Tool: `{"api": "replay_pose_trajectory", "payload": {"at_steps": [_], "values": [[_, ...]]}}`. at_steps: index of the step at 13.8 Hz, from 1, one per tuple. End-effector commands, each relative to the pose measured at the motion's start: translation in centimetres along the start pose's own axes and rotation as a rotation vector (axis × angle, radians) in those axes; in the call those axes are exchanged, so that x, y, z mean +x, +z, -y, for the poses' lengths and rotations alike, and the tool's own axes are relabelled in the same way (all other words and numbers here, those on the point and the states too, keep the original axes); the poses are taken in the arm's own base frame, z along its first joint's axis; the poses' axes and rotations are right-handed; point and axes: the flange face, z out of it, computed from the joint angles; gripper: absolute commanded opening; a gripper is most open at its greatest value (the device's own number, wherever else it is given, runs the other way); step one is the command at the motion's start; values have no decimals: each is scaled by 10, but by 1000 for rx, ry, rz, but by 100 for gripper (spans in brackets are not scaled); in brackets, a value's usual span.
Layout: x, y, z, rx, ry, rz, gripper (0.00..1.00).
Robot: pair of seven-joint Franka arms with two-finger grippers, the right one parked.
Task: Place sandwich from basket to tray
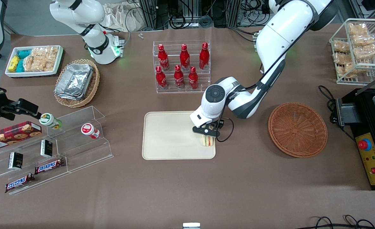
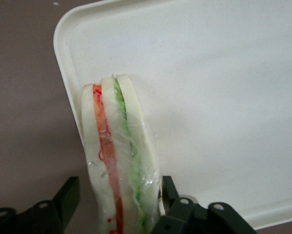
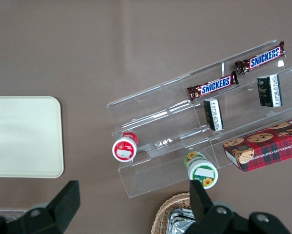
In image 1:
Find green lid yogurt bottle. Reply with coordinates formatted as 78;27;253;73
39;113;63;130

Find small black box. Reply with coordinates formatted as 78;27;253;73
8;152;24;170
40;139;53;158

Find yellow snack packet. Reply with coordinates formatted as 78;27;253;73
8;55;20;72

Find oval light wicker basket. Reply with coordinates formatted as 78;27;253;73
53;59;100;108

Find white plastic bag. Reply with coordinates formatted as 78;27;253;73
102;2;145;32

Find red tartan cookie box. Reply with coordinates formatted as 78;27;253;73
0;121;43;152

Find clear rice cracker bag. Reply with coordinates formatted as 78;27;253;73
23;56;55;72
32;47;59;61

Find black appliance power cable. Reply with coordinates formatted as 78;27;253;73
318;85;357;142

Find white wire rack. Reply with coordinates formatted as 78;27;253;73
329;18;375;85

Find clear acrylic bottle rack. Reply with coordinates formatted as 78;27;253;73
152;40;211;94

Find clear acrylic stepped shelf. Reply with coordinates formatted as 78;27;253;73
47;106;114;174
0;127;69;195

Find black floor cables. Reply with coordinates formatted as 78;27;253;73
304;215;375;229

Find white rectangular snack tray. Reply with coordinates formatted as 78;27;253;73
5;45;64;78

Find coiled black cables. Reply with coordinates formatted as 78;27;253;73
169;11;214;30

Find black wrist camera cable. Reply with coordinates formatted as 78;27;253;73
216;117;235;142

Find grey metal box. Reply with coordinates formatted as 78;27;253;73
335;98;364;127

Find black appliance base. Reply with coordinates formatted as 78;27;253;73
342;88;375;191

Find yellow control panel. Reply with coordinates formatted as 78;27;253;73
355;133;375;186

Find red cola bottle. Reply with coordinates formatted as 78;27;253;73
174;65;186;89
188;66;199;90
157;44;170;71
155;66;168;90
179;44;190;71
199;42;210;70

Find red emergency stop button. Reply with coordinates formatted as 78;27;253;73
358;138;372;151

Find clear fried snack bag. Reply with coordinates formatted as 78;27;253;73
332;40;351;53
333;52;354;65
335;63;363;79
348;23;369;35
353;44;375;60
351;34;375;47

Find red lid yogurt bottle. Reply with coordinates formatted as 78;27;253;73
81;123;101;139

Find beige plastic tray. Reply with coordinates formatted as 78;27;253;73
142;110;216;160

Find Snickers chocolate bar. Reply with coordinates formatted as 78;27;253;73
5;173;36;194
34;158;65;175

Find aluminium frame post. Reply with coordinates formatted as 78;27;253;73
138;0;170;31

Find round brown wicker basket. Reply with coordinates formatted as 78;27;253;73
268;102;328;158

